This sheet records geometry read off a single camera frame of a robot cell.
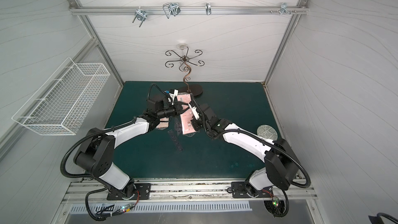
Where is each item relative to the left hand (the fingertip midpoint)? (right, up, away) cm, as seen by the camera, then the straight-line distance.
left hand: (192, 107), depth 81 cm
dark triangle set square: (-10, -14, +16) cm, 23 cm away
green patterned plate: (+46, -16, +11) cm, 50 cm away
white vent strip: (-9, -46, -11) cm, 48 cm away
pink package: (-3, -4, -1) cm, 5 cm away
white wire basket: (-58, +1, -14) cm, 60 cm away
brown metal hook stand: (-5, +25, +15) cm, 29 cm away
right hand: (+1, -4, +1) cm, 4 cm away
